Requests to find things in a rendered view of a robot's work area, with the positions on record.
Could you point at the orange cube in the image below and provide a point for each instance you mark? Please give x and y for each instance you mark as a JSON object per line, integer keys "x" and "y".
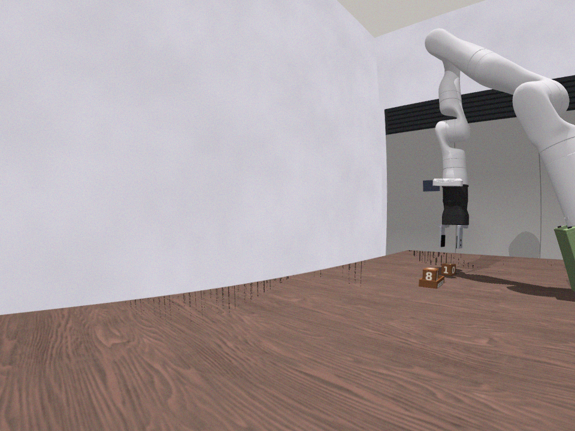
{"x": 430, "y": 274}
{"x": 448, "y": 269}

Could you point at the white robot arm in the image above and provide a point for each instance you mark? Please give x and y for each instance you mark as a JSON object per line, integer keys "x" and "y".
{"x": 538, "y": 103}

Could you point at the orange open tray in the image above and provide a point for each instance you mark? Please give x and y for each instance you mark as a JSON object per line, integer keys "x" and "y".
{"x": 431, "y": 284}

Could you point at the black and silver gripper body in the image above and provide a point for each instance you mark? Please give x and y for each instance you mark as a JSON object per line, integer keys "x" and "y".
{"x": 455, "y": 196}

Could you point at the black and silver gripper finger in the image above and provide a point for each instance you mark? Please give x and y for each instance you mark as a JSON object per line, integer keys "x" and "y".
{"x": 459, "y": 237}
{"x": 442, "y": 234}

